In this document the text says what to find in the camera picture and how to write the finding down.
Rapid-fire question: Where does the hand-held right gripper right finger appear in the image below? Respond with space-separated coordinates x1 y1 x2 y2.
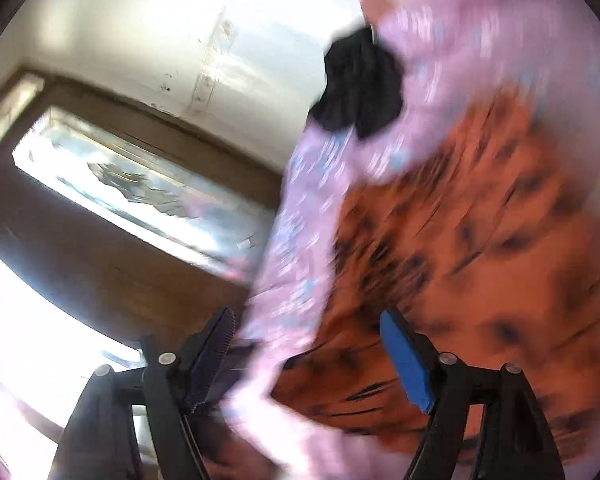
379 308 567 480

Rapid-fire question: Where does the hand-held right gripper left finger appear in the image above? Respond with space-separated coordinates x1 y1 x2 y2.
49 306 238 480

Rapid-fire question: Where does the orange black floral garment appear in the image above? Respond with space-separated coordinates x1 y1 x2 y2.
270 95 600 466

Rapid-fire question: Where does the purple floral bedsheet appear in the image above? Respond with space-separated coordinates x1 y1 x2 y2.
220 0 600 480

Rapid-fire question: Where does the large door glass pane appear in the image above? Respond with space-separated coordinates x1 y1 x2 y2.
12 105 276 281

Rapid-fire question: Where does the black cloth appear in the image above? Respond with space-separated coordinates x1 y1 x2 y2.
307 27 406 140

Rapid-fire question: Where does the pinkish brown mattress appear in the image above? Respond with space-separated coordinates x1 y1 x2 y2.
360 0 396 26

